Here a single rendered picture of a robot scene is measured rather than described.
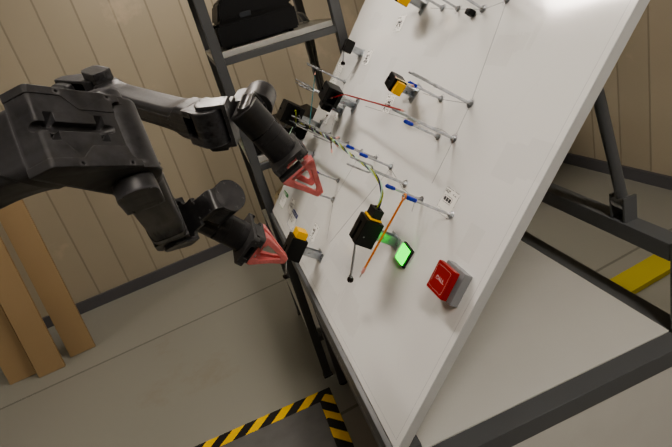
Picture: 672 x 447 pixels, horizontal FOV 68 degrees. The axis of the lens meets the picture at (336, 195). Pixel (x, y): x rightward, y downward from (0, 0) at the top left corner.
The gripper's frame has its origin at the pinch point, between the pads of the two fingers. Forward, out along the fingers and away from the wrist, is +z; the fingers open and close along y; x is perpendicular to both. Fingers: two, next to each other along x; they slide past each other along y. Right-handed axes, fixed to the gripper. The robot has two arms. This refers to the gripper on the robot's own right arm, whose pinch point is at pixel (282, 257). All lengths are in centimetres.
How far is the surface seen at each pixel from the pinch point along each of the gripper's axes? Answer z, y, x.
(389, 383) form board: 21.1, -21.8, 2.7
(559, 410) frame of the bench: 47, -30, -11
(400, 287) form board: 18.9, -10.1, -9.8
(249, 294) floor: 80, 176, 105
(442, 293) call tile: 13.9, -25.1, -17.4
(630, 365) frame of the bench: 57, -28, -24
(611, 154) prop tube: 37, -10, -53
